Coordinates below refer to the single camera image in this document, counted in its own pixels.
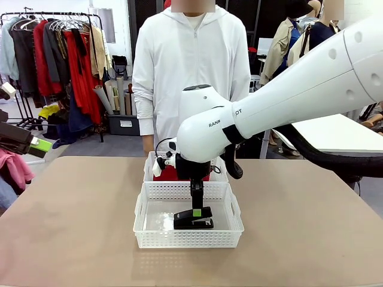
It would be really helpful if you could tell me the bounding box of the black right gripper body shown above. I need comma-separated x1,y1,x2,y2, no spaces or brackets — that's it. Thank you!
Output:
175,152,212,181

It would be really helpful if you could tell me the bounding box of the red Campus pencil case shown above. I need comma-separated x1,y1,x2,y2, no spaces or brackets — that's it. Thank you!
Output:
153,166,210,182

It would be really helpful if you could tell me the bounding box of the black stapler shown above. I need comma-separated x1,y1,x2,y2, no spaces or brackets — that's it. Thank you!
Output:
172,206,215,230

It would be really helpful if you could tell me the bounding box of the person's right forearm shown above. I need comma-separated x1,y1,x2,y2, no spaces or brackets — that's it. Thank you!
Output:
133,100,156,137

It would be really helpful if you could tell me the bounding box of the person's right hand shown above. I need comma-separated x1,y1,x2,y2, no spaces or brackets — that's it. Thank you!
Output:
142,134,154,158

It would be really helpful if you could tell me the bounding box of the pink cloth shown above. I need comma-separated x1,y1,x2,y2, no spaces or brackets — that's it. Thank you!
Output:
0,148,35,192

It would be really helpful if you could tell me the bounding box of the yellow cloth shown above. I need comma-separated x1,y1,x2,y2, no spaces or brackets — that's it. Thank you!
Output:
39,104,60,119

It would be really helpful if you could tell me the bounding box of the white perforated plastic basket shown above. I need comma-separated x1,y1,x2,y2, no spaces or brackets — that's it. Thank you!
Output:
142,151,230,184

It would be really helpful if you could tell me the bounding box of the white perforated basket with sticker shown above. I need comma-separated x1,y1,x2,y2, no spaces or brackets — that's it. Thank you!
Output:
133,181,245,249

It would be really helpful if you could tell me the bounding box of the navy blue cloth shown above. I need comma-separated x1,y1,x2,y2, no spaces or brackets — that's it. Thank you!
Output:
68,89,94,133

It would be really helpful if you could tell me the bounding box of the light blue cloth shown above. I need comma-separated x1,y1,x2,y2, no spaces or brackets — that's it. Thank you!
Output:
0,176,19,210

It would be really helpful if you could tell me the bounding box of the long red hanging dress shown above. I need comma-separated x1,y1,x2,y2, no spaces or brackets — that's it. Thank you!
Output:
64,29,103,124

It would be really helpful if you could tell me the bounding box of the slanted grey paper roll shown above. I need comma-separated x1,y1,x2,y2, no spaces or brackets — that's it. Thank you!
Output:
93,85,114,116

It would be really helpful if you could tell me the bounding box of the red hanging garment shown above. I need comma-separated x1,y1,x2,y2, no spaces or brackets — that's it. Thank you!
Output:
33,20,62,97

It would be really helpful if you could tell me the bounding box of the black box with white label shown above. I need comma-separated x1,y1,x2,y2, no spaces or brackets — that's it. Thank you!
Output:
107,114,141,137

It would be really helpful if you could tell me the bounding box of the dark grey hanging coat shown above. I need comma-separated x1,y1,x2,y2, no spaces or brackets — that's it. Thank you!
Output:
11,20,39,94

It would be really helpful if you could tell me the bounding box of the charcoal hanging jacket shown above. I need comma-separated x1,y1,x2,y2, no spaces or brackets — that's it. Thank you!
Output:
43,23,70,88

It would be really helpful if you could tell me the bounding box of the cream paper roll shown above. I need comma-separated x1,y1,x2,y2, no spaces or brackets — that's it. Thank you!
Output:
104,80,120,114

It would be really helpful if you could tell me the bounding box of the person in white hoodie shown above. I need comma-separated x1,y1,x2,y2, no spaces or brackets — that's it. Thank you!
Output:
131,4,252,158

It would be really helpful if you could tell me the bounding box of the tall grey cardboard tube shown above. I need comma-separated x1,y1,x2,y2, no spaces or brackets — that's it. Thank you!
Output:
115,76,126,116

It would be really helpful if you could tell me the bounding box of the pale blue hanging jacket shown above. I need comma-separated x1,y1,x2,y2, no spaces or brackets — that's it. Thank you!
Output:
0,17,19,81

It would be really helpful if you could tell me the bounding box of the beige hanging garment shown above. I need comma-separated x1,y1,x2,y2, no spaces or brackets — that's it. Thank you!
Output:
89,26,109,81

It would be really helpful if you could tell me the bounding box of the black chair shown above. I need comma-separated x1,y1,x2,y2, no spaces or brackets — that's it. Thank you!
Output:
112,55,129,81

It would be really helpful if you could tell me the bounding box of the black metal clothes rack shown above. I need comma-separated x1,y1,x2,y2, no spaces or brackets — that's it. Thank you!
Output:
1,11,105,143

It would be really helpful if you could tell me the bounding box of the mannequin in beige trench coat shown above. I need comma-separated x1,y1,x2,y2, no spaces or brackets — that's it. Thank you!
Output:
259,8,303,87

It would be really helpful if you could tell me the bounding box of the white sign board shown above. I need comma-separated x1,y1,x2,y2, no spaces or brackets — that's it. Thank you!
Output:
256,37,273,57

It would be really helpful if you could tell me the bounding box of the white table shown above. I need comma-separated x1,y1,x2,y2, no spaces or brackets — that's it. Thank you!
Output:
273,112,383,154

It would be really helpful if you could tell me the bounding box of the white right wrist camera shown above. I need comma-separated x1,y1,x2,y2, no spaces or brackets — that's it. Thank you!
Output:
151,152,177,178

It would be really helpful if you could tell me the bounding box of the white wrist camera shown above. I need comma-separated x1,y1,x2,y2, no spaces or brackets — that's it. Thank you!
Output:
0,82,16,101
151,152,177,178

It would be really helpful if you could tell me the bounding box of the thin black camera cable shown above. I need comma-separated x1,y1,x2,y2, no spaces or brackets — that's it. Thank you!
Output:
154,138,178,159

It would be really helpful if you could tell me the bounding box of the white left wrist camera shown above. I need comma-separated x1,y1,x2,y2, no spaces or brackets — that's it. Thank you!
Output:
0,82,16,101

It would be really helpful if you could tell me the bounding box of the black corrugated cable hose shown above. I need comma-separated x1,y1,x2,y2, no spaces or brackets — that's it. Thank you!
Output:
223,122,383,181

